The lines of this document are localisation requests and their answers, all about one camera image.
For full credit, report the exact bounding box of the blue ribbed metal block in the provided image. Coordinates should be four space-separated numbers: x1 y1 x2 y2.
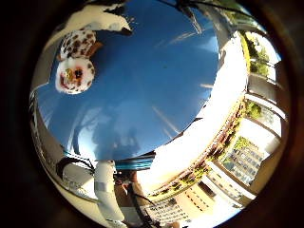
114 155 157 172

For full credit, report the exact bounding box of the spotted owl plush toy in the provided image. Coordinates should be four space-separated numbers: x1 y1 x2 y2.
55 28 104 95

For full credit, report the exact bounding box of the black looped wiring harness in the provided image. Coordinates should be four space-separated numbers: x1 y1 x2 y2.
56 156 96 180

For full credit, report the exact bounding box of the white-framed glass window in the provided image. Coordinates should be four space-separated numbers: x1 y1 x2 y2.
240 29 291 191

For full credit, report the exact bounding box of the thin black cable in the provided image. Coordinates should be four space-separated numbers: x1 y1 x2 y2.
126 183 165 228

